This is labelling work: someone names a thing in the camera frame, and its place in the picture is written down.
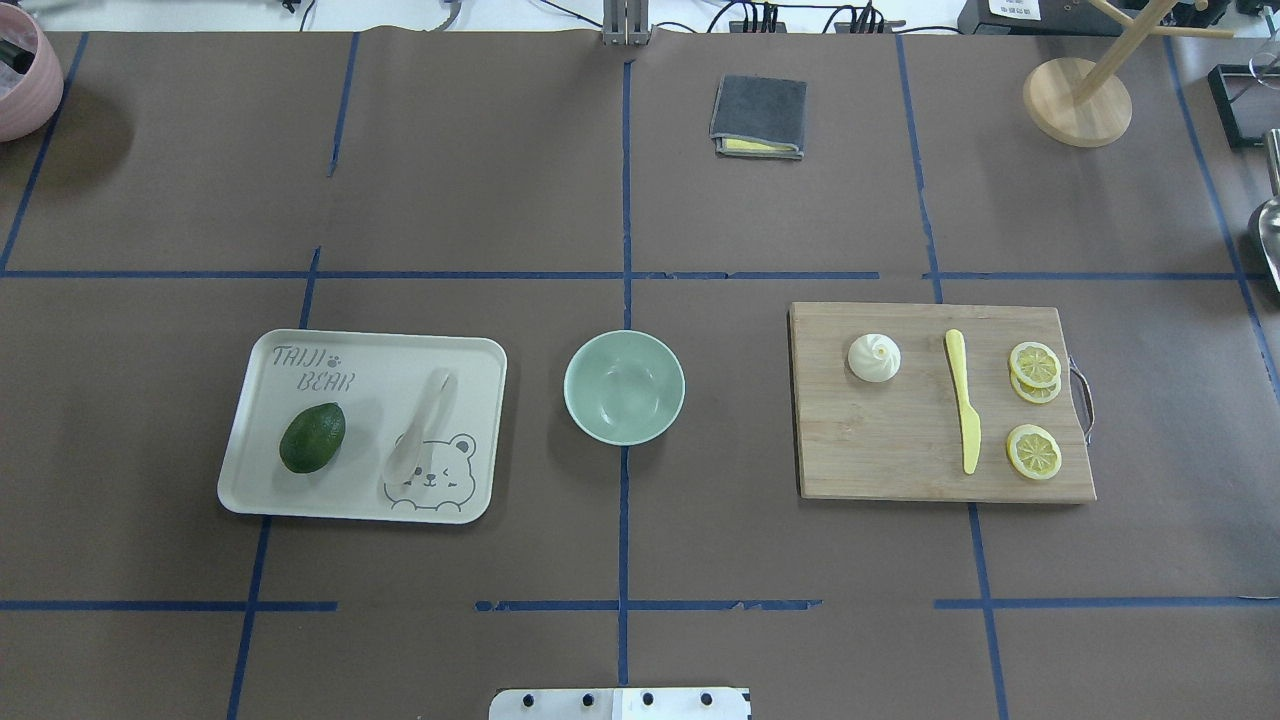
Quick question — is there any white steamed bun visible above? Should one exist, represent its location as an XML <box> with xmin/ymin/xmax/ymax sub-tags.
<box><xmin>846</xmin><ymin>333</ymin><xmax>902</xmax><ymax>383</ymax></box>

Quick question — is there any white ceramic soup spoon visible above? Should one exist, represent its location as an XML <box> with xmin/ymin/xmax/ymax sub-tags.
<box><xmin>381</xmin><ymin>368</ymin><xmax>457</xmax><ymax>486</ymax></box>

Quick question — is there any light green bowl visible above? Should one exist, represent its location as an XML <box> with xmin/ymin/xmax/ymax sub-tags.
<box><xmin>563</xmin><ymin>331</ymin><xmax>687</xmax><ymax>446</ymax></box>

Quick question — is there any pink bowl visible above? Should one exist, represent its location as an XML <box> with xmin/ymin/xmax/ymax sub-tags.
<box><xmin>1</xmin><ymin>3</ymin><xmax>64</xmax><ymax>143</ymax></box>

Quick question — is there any cream bear serving tray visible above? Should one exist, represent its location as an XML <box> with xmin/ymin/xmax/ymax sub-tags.
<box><xmin>218</xmin><ymin>329</ymin><xmax>508</xmax><ymax>525</ymax></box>

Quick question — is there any folded grey yellow cloth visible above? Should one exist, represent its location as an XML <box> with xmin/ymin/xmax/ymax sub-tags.
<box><xmin>709</xmin><ymin>74</ymin><xmax>808</xmax><ymax>160</ymax></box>

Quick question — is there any wooden cutting board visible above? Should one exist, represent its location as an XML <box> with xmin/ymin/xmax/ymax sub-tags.
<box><xmin>788</xmin><ymin>302</ymin><xmax>1096</xmax><ymax>503</ymax></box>

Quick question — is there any yellow plastic knife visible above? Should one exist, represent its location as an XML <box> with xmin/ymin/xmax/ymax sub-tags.
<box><xmin>943</xmin><ymin>328</ymin><xmax>982</xmax><ymax>475</ymax></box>

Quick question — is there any green avocado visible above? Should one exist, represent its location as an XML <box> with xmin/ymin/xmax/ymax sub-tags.
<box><xmin>278</xmin><ymin>402</ymin><xmax>346</xmax><ymax>474</ymax></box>

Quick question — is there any upper top lemon slice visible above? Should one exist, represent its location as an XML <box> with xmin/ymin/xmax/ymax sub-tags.
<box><xmin>1007</xmin><ymin>341</ymin><xmax>1062</xmax><ymax>389</ymax></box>

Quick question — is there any lower stacked lemon slice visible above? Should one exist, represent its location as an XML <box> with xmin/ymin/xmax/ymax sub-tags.
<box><xmin>1010</xmin><ymin>374</ymin><xmax>1062</xmax><ymax>405</ymax></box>

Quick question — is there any single lemon slice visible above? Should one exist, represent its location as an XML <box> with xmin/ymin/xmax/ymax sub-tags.
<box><xmin>1005</xmin><ymin>424</ymin><xmax>1062</xmax><ymax>482</ymax></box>

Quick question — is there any wooden mug tree stand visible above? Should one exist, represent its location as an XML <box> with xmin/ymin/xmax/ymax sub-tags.
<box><xmin>1021</xmin><ymin>1</ymin><xmax>1235</xmax><ymax>149</ymax></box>

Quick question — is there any metal scoop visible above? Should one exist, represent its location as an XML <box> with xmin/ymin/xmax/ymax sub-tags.
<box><xmin>1248</xmin><ymin>128</ymin><xmax>1279</xmax><ymax>293</ymax></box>

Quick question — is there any black tray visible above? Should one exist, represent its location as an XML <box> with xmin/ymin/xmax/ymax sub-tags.
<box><xmin>1206</xmin><ymin>64</ymin><xmax>1279</xmax><ymax>149</ymax></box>

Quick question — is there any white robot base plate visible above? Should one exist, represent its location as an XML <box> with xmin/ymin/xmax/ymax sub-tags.
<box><xmin>488</xmin><ymin>685</ymin><xmax>753</xmax><ymax>719</ymax></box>

